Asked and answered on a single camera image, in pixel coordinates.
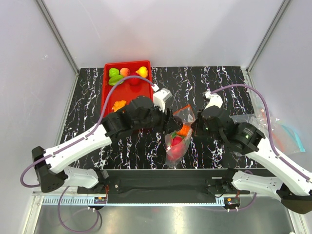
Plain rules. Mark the right aluminium frame post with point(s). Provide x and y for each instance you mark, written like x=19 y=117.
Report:
x=268 y=34

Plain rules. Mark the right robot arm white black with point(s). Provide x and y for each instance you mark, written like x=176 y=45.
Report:
x=290 y=183

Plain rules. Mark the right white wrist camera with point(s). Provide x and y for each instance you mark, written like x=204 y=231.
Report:
x=212 y=100

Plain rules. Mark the peach toy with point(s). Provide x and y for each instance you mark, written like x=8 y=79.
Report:
x=124 y=72

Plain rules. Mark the red plastic tray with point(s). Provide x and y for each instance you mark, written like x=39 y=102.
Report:
x=125 y=91

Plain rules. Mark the green bumpy fruit toy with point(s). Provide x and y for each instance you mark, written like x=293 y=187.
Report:
x=113 y=72

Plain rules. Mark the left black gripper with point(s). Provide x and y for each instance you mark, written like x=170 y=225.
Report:
x=167 y=124

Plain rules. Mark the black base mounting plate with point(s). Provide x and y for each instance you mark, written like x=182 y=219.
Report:
x=162 y=182

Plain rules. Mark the aluminium frame post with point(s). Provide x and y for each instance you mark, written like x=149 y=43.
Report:
x=268 y=34
x=57 y=35

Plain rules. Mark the orange ginger root toy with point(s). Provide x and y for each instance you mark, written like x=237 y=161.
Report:
x=118 y=105

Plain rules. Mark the clear bag orange zipper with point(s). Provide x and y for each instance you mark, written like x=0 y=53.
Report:
x=187 y=116

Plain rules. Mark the left aluminium frame post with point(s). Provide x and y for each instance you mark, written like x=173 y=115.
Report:
x=57 y=35

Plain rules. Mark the white slotted cable duct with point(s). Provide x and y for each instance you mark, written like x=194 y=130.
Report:
x=113 y=200

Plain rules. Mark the pink dragon fruit toy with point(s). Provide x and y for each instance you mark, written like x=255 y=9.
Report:
x=175 y=146

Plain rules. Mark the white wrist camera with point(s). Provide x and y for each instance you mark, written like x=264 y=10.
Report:
x=162 y=98
x=212 y=100

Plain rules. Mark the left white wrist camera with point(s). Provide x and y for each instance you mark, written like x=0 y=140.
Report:
x=162 y=98

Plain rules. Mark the green starfruit toy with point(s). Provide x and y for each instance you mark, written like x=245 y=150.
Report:
x=114 y=80

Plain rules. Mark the spare zip bags pile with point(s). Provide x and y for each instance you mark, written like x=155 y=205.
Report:
x=284 y=137

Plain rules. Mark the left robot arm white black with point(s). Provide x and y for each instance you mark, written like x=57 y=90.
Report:
x=53 y=167

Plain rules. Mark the red apple toy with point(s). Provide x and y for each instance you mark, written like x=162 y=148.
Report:
x=134 y=81

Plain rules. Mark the yellow pear toy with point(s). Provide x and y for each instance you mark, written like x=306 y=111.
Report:
x=143 y=72

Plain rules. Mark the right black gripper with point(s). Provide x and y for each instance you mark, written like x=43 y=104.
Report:
x=196 y=126

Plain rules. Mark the orange pumpkin toy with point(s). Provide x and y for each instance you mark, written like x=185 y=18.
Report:
x=184 y=130

